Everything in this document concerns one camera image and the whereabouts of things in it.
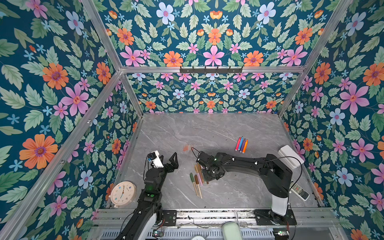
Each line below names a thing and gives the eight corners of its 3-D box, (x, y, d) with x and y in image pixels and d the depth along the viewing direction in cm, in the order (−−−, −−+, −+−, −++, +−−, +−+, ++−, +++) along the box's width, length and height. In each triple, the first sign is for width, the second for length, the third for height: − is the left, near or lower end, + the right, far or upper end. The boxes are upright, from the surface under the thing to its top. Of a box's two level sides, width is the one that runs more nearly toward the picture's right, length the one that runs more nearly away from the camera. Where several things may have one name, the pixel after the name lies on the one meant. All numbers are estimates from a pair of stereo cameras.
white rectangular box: (292, 169, 92) (296, 166, 88) (275, 151, 100) (278, 147, 97) (301, 164, 94) (305, 161, 90) (284, 147, 102) (287, 143, 99)
